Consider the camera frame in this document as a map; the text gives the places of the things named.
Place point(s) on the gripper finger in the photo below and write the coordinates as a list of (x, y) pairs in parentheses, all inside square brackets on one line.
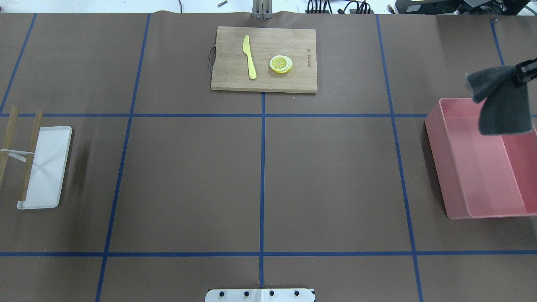
[(526, 71)]

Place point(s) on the dark grey cloth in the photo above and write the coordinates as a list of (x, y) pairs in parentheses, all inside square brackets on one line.
[(505, 100)]

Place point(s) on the black monitor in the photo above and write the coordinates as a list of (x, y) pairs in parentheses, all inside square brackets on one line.
[(461, 7)]

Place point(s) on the pink plastic bin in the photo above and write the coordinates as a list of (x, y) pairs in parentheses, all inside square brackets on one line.
[(481, 176)]

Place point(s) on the yellow lemon slices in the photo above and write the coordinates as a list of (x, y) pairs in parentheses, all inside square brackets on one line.
[(281, 64)]

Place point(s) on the bamboo cutting board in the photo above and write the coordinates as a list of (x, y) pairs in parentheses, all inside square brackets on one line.
[(230, 69)]

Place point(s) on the yellow plastic knife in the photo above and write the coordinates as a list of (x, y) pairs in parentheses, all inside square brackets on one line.
[(247, 51)]

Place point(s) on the white rectangular tray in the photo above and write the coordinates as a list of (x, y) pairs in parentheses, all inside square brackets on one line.
[(48, 170)]

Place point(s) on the wooden chopstick near tray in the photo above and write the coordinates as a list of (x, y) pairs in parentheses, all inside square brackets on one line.
[(31, 155)]

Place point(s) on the wooden chopstick far side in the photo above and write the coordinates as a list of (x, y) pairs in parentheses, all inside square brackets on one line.
[(7, 142)]

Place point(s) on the aluminium frame post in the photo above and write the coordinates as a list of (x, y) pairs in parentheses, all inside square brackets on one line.
[(262, 9)]

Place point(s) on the white pedestal column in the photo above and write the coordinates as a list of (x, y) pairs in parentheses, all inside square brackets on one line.
[(261, 295)]

